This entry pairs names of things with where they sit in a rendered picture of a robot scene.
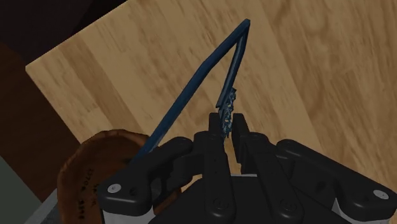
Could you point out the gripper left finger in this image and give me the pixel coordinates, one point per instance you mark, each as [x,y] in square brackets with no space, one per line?
[173,164]

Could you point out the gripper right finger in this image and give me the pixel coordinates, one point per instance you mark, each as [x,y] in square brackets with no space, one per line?
[297,167]

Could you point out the dark blue thin bent object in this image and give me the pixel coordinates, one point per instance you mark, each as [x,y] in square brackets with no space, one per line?
[198,77]

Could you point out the brown round wooden object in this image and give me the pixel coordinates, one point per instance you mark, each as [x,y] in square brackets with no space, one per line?
[93,167]

